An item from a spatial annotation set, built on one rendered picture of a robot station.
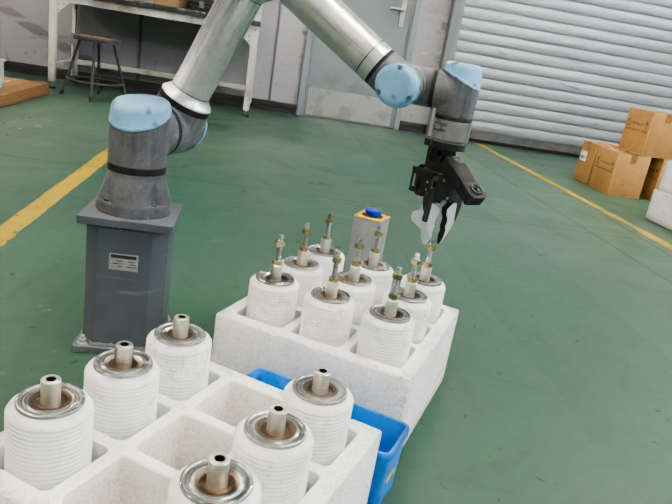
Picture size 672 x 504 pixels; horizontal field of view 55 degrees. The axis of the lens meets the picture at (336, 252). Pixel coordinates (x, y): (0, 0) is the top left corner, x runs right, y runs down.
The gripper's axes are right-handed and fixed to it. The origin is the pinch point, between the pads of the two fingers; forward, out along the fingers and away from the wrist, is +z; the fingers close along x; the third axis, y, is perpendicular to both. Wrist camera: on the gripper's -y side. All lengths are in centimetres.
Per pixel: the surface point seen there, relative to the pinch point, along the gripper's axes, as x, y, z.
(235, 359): 40.3, 5.5, 24.5
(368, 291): 15.8, -0.5, 10.2
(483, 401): -13.2, -12.2, 34.5
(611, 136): -504, 281, 9
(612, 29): -479, 295, -88
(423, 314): 9.6, -10.5, 11.4
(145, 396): 67, -20, 12
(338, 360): 29.3, -11.6, 17.5
